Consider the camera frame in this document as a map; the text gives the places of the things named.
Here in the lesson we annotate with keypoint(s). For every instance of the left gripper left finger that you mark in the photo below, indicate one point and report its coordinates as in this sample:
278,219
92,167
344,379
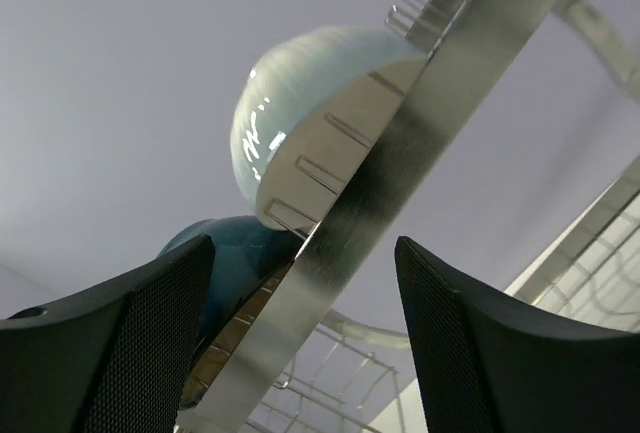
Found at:
111,358

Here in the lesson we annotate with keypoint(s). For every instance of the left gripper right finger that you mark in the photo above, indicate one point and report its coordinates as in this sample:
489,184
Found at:
488,362

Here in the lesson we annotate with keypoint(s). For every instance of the teal bowl tan interior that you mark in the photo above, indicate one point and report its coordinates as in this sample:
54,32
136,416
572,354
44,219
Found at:
250,262

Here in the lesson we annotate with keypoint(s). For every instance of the white bowl top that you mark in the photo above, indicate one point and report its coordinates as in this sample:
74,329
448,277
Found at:
310,112

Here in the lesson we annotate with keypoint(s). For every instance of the steel two-tier dish rack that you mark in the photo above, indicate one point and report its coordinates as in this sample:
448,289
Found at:
470,44

